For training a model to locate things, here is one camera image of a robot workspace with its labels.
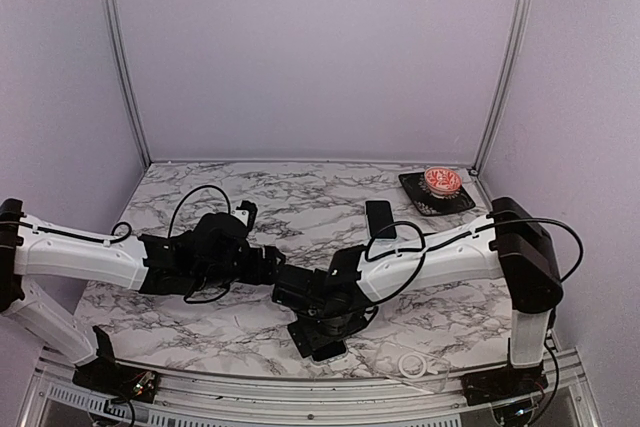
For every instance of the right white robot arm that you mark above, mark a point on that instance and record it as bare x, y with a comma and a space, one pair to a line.
332, 305

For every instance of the clear magsafe phone case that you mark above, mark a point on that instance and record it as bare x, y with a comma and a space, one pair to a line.
411, 367

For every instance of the left aluminium frame post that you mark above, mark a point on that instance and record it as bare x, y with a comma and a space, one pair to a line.
114, 30

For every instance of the red patterned bowl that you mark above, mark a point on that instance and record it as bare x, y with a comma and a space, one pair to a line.
442, 181

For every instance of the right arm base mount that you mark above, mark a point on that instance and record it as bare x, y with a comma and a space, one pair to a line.
502, 383

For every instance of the right aluminium frame post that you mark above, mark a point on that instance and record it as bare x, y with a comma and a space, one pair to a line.
515, 38

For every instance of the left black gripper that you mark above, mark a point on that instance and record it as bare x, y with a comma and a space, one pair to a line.
255, 274

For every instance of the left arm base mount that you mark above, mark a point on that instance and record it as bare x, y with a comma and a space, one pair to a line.
104, 374

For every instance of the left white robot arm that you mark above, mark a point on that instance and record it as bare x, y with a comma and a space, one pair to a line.
216, 253

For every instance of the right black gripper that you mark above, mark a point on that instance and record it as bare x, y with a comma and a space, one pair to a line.
306, 338

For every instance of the black patterned tray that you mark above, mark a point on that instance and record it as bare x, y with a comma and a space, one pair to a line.
429, 204

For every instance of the front aluminium rail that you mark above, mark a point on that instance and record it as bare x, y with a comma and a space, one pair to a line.
199, 399

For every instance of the pink smartphone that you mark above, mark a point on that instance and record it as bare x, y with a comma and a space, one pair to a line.
380, 220

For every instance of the aluminium frame post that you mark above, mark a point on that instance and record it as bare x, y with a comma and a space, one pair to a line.
114, 30
515, 38

